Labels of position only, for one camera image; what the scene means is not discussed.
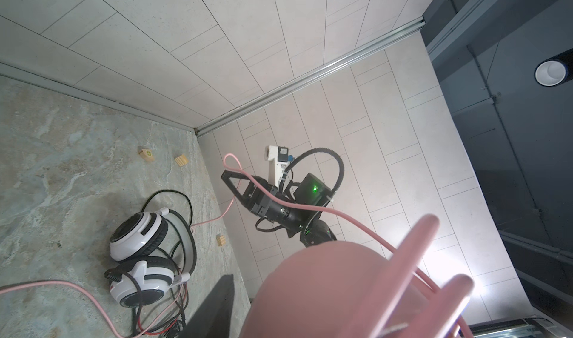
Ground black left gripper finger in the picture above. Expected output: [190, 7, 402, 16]
[181, 275, 235, 337]

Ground small wooden block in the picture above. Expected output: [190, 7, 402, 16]
[216, 234, 226, 247]
[138, 148, 155, 162]

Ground small wooden block back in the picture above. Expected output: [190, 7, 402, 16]
[138, 148, 155, 162]

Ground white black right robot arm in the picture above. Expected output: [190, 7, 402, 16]
[221, 145, 345, 247]

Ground white black headphones with cable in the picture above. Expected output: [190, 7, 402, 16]
[104, 190, 197, 337]

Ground small wooden block right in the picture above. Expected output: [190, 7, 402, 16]
[216, 234, 226, 247]

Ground small wooden cube far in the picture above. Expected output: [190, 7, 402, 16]
[175, 154, 189, 167]

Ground round ceiling lamp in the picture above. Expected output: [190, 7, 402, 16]
[534, 48, 573, 87]

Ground pink headphones with cable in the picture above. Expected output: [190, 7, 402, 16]
[0, 153, 475, 338]

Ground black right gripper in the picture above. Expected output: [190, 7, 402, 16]
[221, 170, 304, 231]

